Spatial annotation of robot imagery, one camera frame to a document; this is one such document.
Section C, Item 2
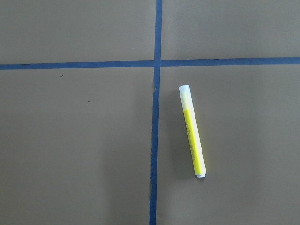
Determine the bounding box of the yellow highlighter pen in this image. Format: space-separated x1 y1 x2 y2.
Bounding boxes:
179 85 207 178

